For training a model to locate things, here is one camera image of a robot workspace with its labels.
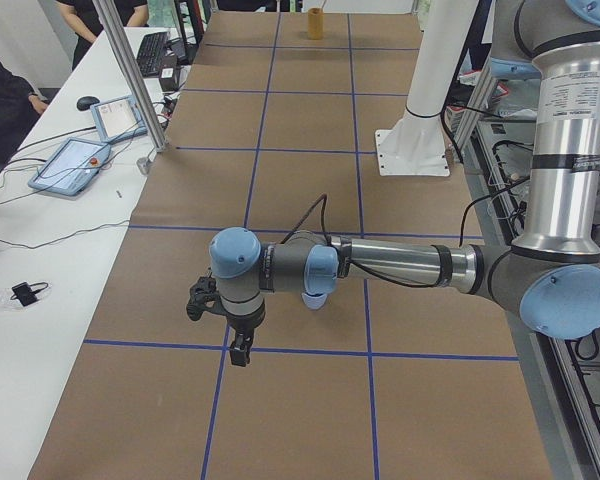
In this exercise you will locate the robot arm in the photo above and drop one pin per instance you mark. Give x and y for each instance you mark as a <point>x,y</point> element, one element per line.
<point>549,276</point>

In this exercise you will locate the person in black standing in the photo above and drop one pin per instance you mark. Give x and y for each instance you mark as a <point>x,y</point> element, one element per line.
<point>83,19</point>

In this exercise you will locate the white pedestal column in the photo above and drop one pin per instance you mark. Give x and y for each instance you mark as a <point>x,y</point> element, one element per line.
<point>415,145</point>

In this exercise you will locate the black box on desk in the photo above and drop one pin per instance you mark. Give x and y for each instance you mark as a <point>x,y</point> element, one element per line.
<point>169,78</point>

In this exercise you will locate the near teach pendant tablet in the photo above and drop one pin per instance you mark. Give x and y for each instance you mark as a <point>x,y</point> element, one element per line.
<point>71,168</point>

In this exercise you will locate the black keyboard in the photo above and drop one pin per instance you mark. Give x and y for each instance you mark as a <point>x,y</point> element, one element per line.
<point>151,52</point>

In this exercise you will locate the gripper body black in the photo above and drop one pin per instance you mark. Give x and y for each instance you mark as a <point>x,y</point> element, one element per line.
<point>243,330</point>

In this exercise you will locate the far teach pendant tablet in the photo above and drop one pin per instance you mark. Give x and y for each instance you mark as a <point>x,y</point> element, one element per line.
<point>118,119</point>

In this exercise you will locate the black computer mouse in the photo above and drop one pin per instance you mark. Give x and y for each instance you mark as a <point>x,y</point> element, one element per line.
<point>86,102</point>

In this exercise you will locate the aluminium frame post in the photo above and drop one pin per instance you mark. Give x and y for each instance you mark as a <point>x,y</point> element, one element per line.
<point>109,18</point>

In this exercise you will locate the light blue plastic cup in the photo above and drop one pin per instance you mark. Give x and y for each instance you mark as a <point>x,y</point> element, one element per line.
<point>314,302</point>

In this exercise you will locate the small black device with cable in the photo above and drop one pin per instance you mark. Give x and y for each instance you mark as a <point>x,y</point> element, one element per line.
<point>26,293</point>

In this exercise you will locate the wooden bamboo cup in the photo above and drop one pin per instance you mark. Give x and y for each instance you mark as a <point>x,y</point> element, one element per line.
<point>315,26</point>

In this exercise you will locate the seated person at left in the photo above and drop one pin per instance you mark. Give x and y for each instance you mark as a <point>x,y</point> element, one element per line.
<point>20,109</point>

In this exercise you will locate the teach pendant tablet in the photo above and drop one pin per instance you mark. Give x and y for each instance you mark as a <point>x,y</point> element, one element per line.
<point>118,119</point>
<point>71,168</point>

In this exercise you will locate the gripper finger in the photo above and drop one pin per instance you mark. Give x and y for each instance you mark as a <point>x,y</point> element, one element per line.
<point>238,355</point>

